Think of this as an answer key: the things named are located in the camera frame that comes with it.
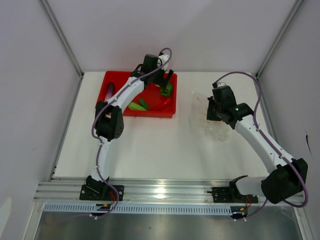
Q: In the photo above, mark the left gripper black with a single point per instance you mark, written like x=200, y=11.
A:
x=162, y=82

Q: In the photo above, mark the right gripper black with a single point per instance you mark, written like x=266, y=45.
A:
x=210, y=116

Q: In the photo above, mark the green bell pepper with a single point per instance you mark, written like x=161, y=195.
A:
x=167, y=91

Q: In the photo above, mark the clear zip top bag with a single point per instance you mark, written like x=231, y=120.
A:
x=210, y=129

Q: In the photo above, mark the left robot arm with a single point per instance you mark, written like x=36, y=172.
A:
x=108, y=124

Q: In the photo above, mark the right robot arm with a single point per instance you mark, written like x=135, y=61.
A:
x=286, y=175

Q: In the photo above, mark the red chili pepper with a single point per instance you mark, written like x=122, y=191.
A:
x=165, y=103

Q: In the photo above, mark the red plastic tray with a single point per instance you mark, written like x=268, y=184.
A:
x=151, y=95

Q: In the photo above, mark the small dark green cucumber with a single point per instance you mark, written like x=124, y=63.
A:
x=143, y=104

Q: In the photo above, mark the light green gourd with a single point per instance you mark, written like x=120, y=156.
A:
x=136, y=107

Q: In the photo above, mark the purple eggplant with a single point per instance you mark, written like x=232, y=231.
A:
x=109, y=91

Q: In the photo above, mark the aluminium rail base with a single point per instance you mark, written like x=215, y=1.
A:
x=136, y=191

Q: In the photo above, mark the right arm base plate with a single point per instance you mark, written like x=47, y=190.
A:
x=229, y=194

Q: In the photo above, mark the right frame post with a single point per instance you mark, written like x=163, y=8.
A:
x=283, y=31

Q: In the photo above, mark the frame post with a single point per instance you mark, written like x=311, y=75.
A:
x=53, y=21
x=283, y=31

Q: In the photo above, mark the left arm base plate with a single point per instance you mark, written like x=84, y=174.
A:
x=105, y=193

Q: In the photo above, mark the left frame post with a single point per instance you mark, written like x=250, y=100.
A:
x=53, y=21

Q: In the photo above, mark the white slotted cable duct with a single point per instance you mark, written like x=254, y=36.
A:
x=132, y=208

